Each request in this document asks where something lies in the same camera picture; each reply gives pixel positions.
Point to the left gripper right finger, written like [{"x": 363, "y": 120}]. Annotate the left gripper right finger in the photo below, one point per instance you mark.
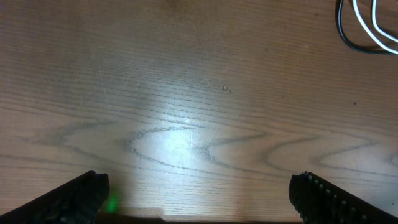
[{"x": 319, "y": 201}]

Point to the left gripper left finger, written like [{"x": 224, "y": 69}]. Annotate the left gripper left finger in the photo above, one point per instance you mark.
[{"x": 77, "y": 201}]

